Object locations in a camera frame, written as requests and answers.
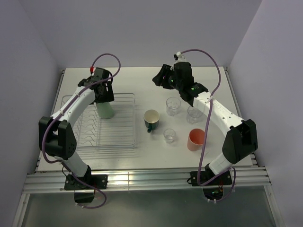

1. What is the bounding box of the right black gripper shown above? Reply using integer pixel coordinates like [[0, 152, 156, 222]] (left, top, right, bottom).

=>
[[152, 64, 183, 91]]

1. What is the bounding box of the light green plastic cup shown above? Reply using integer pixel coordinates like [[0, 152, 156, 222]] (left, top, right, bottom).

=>
[[96, 102, 114, 119]]

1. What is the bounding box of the large clear glass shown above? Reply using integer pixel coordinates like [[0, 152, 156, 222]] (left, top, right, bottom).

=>
[[187, 106, 204, 124], [166, 97, 181, 116]]

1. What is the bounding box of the dark green ceramic mug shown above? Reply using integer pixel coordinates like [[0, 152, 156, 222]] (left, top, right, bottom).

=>
[[143, 109, 160, 133]]

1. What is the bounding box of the small clear glass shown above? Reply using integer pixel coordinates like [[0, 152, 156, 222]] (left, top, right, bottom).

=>
[[163, 129, 176, 143]]

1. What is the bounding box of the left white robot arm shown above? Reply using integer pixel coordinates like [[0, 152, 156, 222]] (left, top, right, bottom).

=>
[[38, 68, 114, 189]]

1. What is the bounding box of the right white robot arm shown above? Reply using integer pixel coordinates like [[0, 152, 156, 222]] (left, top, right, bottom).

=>
[[152, 62, 258, 184]]

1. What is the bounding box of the orange plastic cup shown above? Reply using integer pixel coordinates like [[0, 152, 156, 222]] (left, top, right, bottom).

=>
[[187, 128, 205, 151]]

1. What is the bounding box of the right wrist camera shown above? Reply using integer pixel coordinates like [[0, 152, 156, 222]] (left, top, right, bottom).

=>
[[170, 52, 187, 70]]

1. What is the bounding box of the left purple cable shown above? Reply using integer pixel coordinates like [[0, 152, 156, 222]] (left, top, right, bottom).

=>
[[42, 53, 121, 210]]

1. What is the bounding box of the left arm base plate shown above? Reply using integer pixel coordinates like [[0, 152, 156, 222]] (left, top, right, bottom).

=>
[[64, 174, 108, 191]]

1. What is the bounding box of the aluminium mounting rail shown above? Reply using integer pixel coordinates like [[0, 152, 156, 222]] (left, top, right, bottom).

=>
[[22, 165, 271, 194]]

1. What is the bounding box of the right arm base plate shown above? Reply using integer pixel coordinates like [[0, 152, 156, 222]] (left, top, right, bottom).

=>
[[187, 170, 232, 187]]

